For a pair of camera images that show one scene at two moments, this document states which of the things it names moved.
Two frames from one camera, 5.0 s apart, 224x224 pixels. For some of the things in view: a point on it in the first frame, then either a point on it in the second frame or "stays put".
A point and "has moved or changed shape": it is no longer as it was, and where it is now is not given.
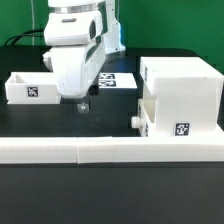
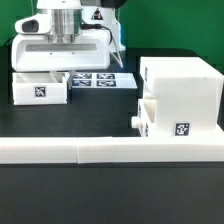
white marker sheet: [113, 80] stays put
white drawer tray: [32, 88] has moved or changed shape
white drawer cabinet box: [187, 92] stays put
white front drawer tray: [145, 115] stays put
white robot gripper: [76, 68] -> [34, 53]
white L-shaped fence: [111, 149] stays put
